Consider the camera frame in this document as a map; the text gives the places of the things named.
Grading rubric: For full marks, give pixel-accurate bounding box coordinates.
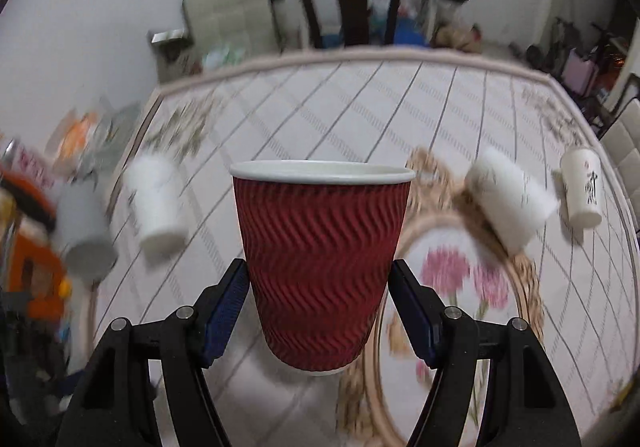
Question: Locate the floral patterned tablecloth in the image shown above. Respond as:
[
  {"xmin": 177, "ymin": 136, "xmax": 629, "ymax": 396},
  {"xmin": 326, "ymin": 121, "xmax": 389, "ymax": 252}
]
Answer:
[{"xmin": 86, "ymin": 47, "xmax": 640, "ymax": 447}]

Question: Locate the cardboard box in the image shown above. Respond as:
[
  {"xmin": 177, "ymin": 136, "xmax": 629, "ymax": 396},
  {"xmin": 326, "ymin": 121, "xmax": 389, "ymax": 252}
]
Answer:
[{"xmin": 149, "ymin": 27, "xmax": 201, "ymax": 84}]

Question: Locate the grey paper cup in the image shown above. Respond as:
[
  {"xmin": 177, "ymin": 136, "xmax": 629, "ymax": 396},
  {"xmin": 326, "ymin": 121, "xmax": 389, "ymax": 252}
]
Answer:
[{"xmin": 54, "ymin": 181, "xmax": 119, "ymax": 284}]

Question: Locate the white paper cup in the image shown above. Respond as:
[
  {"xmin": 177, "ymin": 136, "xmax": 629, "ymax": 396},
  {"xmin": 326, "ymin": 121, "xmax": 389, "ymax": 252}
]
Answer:
[
  {"xmin": 123, "ymin": 153, "xmax": 186, "ymax": 260},
  {"xmin": 559, "ymin": 147, "xmax": 604, "ymax": 229},
  {"xmin": 464, "ymin": 147, "xmax": 561, "ymax": 254}
]

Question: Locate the orange packet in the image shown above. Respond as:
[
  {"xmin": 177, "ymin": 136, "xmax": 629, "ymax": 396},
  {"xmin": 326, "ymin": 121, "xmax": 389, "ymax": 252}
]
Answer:
[{"xmin": 54, "ymin": 111, "xmax": 101, "ymax": 163}]

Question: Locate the pink box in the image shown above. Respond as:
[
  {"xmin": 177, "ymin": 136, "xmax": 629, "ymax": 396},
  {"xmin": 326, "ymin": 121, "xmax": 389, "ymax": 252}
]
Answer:
[{"xmin": 564, "ymin": 49, "xmax": 599, "ymax": 97}]

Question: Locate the red ripple paper cup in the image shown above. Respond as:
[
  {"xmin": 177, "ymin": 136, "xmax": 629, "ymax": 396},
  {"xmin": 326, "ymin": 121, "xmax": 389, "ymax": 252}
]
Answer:
[{"xmin": 229, "ymin": 160, "xmax": 417, "ymax": 377}]

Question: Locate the blue bag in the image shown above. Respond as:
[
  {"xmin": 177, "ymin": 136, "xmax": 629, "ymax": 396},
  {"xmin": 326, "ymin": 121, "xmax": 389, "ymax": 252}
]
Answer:
[{"xmin": 320, "ymin": 15, "xmax": 431, "ymax": 49}]

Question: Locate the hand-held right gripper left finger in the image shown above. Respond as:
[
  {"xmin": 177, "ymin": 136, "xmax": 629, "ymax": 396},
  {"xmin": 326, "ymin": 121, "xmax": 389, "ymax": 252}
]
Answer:
[{"xmin": 55, "ymin": 258, "xmax": 250, "ymax": 447}]

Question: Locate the beige cushioned chair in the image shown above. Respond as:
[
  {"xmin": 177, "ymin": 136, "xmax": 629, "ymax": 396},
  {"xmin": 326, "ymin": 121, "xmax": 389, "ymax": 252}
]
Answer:
[{"xmin": 182, "ymin": 0, "xmax": 284, "ymax": 70}]

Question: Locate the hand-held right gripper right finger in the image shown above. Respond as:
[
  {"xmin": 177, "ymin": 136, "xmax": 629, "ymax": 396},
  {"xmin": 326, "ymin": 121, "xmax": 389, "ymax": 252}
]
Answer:
[{"xmin": 389, "ymin": 259, "xmax": 584, "ymax": 447}]

